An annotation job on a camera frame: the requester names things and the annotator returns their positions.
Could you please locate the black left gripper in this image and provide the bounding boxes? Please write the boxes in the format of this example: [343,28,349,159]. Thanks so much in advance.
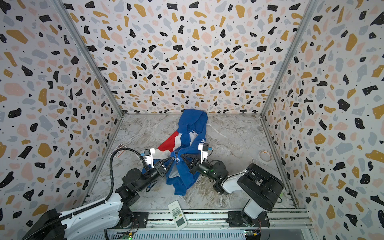
[136,156,174,194]

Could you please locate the blue red white jacket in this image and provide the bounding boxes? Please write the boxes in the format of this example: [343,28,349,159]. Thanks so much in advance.
[154,109,217,196]

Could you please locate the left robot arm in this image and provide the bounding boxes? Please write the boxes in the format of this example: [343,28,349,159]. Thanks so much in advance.
[23,157,174,240]

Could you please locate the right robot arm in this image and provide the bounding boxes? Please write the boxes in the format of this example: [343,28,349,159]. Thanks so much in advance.
[181,154,284,227]

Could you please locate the small playing card box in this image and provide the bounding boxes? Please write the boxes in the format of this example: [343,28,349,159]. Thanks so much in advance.
[110,144,126,158]

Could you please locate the white remote control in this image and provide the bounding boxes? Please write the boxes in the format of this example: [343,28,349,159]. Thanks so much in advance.
[168,201,188,231]

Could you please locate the clear tape roll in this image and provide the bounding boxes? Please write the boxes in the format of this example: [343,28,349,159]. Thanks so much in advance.
[259,150,273,162]

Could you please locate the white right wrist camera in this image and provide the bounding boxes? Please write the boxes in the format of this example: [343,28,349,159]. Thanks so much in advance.
[198,143,210,163]

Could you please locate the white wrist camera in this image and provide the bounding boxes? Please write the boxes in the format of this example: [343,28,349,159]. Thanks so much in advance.
[143,148,155,168]
[198,143,210,163]

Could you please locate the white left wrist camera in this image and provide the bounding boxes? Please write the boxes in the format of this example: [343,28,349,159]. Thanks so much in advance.
[143,148,155,168]

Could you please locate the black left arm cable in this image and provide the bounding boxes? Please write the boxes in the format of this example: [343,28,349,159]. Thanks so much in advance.
[104,147,148,202]

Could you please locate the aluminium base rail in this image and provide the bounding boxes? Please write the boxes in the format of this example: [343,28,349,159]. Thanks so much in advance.
[58,208,314,240]

